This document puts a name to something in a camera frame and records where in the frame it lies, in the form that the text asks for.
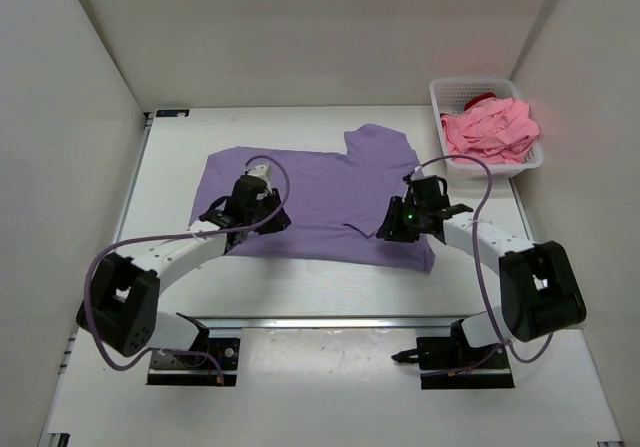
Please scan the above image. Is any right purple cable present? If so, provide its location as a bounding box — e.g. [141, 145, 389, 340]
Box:
[407, 155, 554, 366]

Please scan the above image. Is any pink t shirt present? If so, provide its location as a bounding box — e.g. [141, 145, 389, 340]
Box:
[440, 98, 540, 165]

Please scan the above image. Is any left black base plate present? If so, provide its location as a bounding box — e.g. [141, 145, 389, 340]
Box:
[146, 336, 241, 387]

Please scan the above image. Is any aluminium rail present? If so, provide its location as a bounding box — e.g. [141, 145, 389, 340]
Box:
[178, 315, 463, 331]

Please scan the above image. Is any red t shirt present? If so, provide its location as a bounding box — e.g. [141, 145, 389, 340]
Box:
[464, 92, 498, 111]

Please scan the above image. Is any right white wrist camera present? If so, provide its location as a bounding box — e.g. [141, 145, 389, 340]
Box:
[403, 170, 422, 185]

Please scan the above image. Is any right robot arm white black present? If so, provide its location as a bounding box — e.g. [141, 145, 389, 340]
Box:
[376, 175, 587, 376]

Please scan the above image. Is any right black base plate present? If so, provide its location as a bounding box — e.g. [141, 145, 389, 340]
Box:
[416, 337, 515, 390]

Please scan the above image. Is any purple t shirt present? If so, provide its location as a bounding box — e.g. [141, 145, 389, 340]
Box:
[191, 124, 435, 273]

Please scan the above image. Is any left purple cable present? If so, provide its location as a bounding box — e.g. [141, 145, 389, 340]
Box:
[82, 154, 292, 386]

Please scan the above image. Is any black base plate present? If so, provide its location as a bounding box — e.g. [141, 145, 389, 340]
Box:
[416, 337, 515, 390]
[146, 336, 241, 387]

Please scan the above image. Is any white plastic basket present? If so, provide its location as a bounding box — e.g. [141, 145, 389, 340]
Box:
[429, 78, 543, 178]

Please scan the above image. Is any purple cable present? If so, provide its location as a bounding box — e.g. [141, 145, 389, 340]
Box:
[82, 154, 292, 386]
[407, 155, 554, 366]

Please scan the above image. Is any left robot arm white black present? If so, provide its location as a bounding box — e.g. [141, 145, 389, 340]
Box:
[76, 164, 291, 367]

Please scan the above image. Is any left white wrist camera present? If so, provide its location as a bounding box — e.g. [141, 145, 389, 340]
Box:
[245, 163, 272, 192]

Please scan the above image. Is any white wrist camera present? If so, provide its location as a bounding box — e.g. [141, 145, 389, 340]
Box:
[245, 163, 272, 192]
[403, 170, 422, 185]

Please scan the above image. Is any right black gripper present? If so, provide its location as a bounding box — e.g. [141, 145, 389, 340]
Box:
[379, 196, 429, 243]

